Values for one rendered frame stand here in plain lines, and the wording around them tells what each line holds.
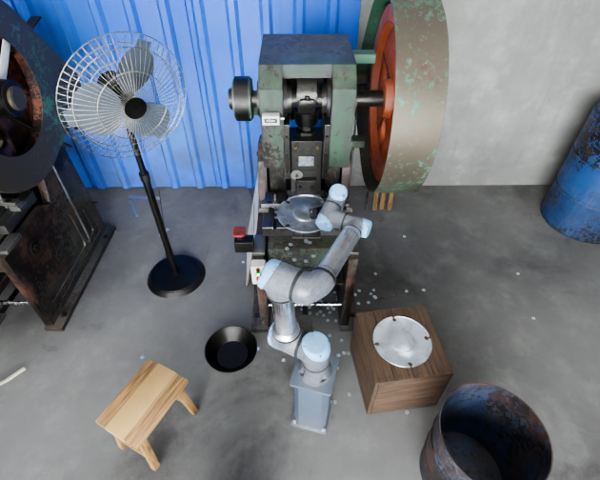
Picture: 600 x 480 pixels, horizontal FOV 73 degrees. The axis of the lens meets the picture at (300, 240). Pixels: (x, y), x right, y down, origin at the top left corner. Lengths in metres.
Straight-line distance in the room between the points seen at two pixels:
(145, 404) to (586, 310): 2.65
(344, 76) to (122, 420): 1.72
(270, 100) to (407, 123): 0.56
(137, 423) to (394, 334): 1.25
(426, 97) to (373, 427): 1.59
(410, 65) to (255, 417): 1.78
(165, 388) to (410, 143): 1.51
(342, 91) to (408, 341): 1.22
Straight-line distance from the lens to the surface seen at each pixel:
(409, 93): 1.52
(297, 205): 2.12
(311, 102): 1.77
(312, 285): 1.35
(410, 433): 2.34
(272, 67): 1.75
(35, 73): 2.47
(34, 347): 2.93
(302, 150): 1.90
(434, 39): 1.60
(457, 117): 3.44
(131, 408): 2.09
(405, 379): 2.05
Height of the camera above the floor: 2.13
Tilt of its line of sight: 44 degrees down
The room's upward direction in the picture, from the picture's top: straight up
